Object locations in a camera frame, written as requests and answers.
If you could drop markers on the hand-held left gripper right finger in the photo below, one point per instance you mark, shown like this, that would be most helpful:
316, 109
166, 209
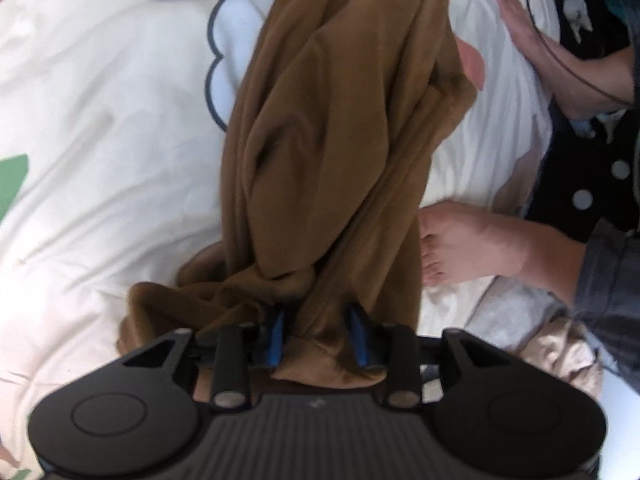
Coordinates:
357, 335

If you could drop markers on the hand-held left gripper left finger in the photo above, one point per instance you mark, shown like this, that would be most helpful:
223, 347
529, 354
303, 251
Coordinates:
276, 335

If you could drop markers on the brown t-shirt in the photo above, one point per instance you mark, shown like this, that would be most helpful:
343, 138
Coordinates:
325, 135

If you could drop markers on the person's bare foot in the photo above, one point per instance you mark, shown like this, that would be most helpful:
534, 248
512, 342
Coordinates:
540, 50
475, 245

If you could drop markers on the grey crumpled garment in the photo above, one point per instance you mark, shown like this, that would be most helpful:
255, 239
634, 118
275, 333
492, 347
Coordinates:
510, 310

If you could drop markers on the beige crumpled cloth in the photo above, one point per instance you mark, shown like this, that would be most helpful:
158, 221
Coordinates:
560, 355

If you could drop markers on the cream bear print blanket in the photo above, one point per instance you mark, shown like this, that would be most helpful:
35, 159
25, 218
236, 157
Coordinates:
100, 135

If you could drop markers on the black dotted cloth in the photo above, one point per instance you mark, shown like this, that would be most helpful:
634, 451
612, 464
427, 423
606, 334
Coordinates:
575, 160

